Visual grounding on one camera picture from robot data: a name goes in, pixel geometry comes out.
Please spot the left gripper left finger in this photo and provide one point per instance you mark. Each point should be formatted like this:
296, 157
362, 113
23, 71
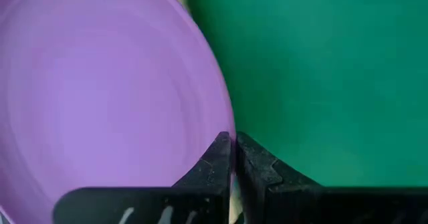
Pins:
207, 177

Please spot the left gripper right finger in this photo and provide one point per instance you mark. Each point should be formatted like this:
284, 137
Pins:
257, 174

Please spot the purple plate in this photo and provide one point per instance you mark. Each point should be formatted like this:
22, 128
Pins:
100, 100

